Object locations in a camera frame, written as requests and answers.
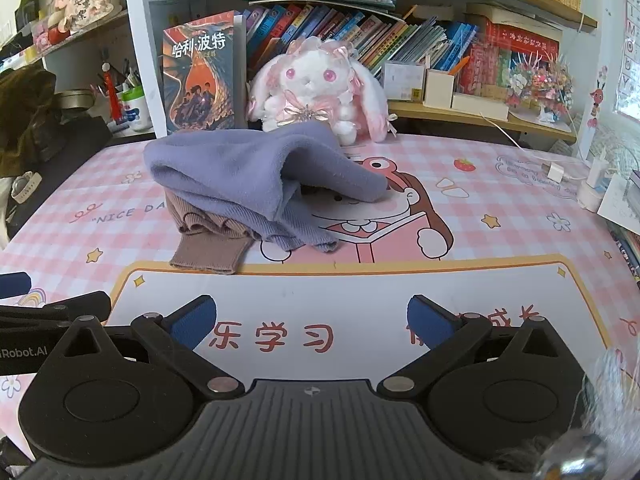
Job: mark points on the fantasy novel with dragon cover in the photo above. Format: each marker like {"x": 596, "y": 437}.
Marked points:
{"x": 200, "y": 70}

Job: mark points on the pink artificial flower bouquet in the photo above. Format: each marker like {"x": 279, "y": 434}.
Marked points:
{"x": 540, "y": 85}

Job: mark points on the stack of thin notebooks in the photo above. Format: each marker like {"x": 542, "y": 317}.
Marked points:
{"x": 320, "y": 1}

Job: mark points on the white jar with green lid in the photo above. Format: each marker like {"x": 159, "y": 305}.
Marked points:
{"x": 136, "y": 110}

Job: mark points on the flat white box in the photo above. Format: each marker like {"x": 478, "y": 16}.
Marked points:
{"x": 480, "y": 106}

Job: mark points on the purple and brown sweater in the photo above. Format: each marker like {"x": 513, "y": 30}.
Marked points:
{"x": 240, "y": 170}

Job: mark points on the bunch of pens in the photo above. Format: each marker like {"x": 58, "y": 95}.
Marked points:
{"x": 127, "y": 77}

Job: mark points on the stack of books and papers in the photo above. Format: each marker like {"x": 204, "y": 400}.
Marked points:
{"x": 625, "y": 210}

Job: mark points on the dark brown jacket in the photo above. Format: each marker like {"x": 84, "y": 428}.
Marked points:
{"x": 35, "y": 120}

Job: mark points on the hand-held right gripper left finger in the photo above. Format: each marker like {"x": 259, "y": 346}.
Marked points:
{"x": 192, "y": 322}

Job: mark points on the white wooden bookshelf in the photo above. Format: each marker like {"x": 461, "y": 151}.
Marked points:
{"x": 137, "y": 35}

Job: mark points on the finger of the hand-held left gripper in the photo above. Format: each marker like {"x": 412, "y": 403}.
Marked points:
{"x": 15, "y": 285}
{"x": 75, "y": 305}

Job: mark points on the white square pen box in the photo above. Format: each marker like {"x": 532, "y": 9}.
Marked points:
{"x": 439, "y": 89}

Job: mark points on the red tassel ornament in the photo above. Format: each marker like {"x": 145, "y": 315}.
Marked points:
{"x": 111, "y": 95}

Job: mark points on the row of colourful books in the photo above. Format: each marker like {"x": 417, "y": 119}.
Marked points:
{"x": 350, "y": 25}

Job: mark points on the alphabet wall chart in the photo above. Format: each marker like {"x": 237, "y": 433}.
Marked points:
{"x": 630, "y": 60}

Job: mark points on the round gold tin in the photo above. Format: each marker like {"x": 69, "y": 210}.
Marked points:
{"x": 74, "y": 100}

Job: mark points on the pink cartoon wall sticker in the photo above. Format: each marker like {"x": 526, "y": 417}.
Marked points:
{"x": 595, "y": 100}

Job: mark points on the pink checked cartoon desk mat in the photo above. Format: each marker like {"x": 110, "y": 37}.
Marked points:
{"x": 525, "y": 240}

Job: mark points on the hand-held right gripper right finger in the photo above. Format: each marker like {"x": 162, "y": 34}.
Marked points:
{"x": 430, "y": 325}

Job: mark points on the white memo pad box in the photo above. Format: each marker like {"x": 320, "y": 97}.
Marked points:
{"x": 404, "y": 80}

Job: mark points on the white wrist watch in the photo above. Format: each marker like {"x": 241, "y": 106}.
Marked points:
{"x": 25, "y": 187}

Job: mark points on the white pink plush bunny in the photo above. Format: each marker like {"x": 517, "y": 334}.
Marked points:
{"x": 310, "y": 80}

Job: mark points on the white charger plug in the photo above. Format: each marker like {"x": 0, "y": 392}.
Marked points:
{"x": 556, "y": 171}

